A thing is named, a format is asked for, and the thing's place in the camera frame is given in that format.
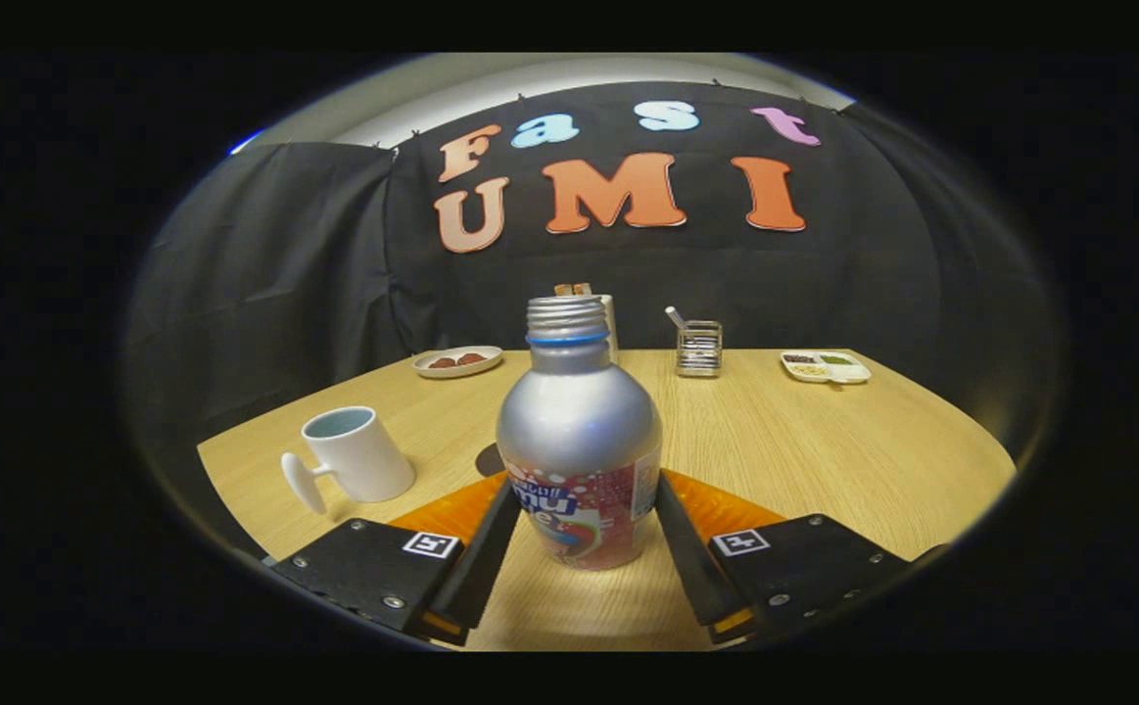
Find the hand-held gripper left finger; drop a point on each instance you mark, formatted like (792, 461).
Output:
(479, 573)

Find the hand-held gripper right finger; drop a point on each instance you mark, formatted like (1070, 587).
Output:
(691, 568)

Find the dark brown round coaster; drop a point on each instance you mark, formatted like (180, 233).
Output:
(489, 460)

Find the white cup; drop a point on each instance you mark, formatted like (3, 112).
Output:
(363, 460)

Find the silver juice bottle red label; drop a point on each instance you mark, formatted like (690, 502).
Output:
(579, 431)

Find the wooden table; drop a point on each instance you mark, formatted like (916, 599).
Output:
(804, 450)

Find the small white round plate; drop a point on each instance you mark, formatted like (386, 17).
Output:
(437, 371)

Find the white divided dish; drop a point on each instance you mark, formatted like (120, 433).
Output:
(848, 372)

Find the white stick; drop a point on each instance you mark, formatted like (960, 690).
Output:
(675, 315)

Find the white toaster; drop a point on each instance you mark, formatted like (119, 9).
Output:
(610, 328)

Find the black backdrop cloth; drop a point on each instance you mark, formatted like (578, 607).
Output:
(334, 255)

